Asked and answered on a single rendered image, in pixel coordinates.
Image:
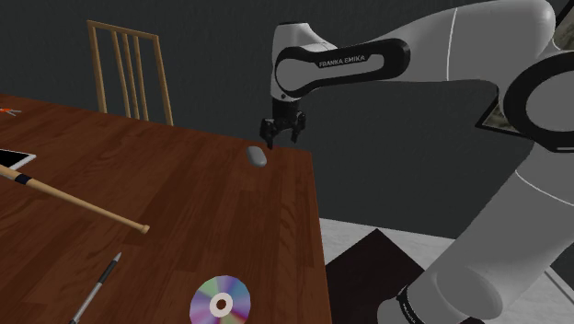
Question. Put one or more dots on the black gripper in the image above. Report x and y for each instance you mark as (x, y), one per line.
(285, 112)

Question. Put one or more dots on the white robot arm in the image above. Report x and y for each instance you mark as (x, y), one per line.
(471, 54)

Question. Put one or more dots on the grey computer mouse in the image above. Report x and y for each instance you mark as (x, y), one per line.
(256, 156)

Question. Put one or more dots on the brown wooden table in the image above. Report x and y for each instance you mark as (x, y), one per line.
(179, 202)

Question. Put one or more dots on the light wooden chair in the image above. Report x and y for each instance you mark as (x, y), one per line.
(130, 71)

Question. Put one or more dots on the dark robot stand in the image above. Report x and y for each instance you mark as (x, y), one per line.
(372, 273)

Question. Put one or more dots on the iridescent compact disc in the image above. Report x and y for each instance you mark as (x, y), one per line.
(219, 305)

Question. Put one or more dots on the wooden baseball bat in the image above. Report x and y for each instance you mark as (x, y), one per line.
(76, 203)

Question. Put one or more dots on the grey and black pen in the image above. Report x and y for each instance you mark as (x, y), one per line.
(96, 287)

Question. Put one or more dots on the white-framed black tablet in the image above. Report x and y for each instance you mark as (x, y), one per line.
(11, 158)

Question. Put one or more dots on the orange scissors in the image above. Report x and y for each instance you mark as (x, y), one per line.
(9, 111)

